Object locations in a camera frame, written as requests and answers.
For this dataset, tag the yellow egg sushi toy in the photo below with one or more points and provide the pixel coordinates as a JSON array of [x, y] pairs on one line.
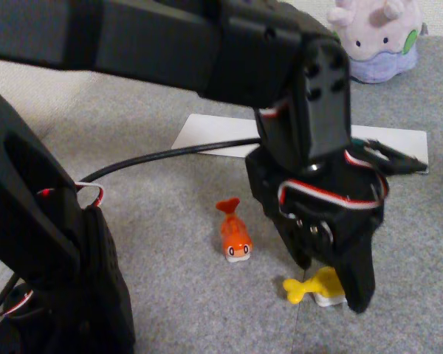
[[306, 289]]

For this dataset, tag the beige cushion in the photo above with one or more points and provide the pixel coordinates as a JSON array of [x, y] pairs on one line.
[[40, 96]]

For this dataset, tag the white rectangular card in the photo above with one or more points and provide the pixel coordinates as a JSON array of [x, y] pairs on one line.
[[398, 138], [214, 132]]

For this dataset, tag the orange shrimp sushi toy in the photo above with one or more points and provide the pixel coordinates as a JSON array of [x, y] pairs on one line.
[[236, 236]]

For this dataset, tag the purple Goomy plush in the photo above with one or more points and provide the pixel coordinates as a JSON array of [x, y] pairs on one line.
[[376, 40]]

